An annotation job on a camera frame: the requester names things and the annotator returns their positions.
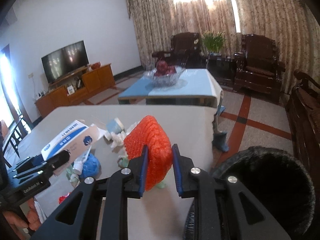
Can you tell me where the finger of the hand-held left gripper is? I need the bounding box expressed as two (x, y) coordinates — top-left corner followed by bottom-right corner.
(42, 151), (71, 178)
(15, 154), (47, 171)

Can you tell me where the orange bubble wrap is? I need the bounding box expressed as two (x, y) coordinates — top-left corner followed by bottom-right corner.
(123, 115), (173, 192)

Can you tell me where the red plastic wrapper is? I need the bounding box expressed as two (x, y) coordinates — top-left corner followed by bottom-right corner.
(58, 192), (73, 204)

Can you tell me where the glass fruit bowl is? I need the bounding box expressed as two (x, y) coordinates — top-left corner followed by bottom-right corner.
(143, 65), (187, 88)

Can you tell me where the blue table leg cover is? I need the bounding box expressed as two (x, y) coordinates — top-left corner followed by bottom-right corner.
(212, 132), (230, 153)

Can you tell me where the person's left hand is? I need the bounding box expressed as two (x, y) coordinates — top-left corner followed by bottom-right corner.
(2, 210), (29, 231)

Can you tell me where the white tissue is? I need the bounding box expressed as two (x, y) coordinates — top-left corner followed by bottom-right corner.
(109, 127), (131, 153)

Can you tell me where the blue plastic bag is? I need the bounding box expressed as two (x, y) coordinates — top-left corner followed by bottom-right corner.
(82, 153), (101, 178)

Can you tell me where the white blue tissue box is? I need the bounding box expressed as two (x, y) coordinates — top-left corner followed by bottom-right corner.
(41, 120), (106, 178)

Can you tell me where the patterned beige curtain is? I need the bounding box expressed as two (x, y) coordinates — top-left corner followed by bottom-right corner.
(124, 0), (320, 101)

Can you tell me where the black chair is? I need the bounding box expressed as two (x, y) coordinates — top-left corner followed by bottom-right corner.
(0, 114), (26, 168)

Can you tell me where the flat screen television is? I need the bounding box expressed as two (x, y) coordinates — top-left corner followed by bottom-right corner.
(41, 40), (90, 84)

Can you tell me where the wooden television cabinet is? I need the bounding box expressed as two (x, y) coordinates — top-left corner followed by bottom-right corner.
(34, 63), (116, 118)

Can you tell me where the blue white paper cup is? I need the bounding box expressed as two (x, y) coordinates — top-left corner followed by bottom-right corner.
(106, 117), (125, 140)

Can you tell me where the dark wooden sofa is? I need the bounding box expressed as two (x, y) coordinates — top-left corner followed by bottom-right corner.
(285, 69), (320, 171)

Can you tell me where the dark wooden armchair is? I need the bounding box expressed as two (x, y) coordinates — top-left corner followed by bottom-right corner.
(152, 32), (203, 69)
(233, 33), (286, 104)

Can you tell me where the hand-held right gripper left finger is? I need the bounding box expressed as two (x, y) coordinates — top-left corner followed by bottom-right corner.
(30, 144), (150, 240)

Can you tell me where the dark wooden side table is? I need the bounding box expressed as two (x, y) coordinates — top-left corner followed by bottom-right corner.
(206, 53), (236, 87)

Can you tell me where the green potted plant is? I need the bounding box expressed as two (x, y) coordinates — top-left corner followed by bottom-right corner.
(201, 31), (226, 56)

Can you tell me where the person's left forearm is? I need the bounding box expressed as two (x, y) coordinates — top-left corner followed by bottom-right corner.
(26, 196), (48, 232)

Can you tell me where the black trash bin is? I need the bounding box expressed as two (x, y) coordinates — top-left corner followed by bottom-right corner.
(184, 146), (316, 240)

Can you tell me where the coffee table with blue cover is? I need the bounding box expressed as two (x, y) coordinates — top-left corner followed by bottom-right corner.
(117, 68), (224, 117)

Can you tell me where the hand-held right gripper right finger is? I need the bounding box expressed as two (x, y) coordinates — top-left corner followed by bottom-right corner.
(172, 143), (292, 240)

